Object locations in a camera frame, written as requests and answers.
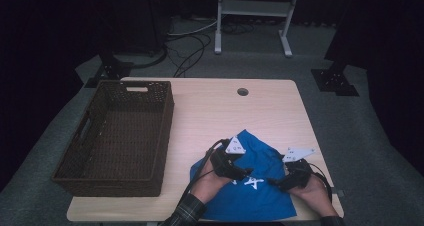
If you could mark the blue printed t-shirt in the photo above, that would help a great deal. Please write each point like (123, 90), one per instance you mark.
(260, 202)

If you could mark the person's left hand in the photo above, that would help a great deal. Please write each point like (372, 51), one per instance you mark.
(210, 184)

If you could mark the white metal stand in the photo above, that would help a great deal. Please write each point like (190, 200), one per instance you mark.
(253, 7)

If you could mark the person's right hand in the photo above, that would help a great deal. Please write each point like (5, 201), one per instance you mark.
(315, 196)

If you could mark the brown wicker basket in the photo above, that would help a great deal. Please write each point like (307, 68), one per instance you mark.
(123, 142)

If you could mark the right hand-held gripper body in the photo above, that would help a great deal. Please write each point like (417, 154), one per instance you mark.
(298, 176)

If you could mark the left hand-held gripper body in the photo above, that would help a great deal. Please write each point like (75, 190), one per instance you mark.
(225, 162)

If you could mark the black stand base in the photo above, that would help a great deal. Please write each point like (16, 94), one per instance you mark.
(333, 81)
(111, 69)

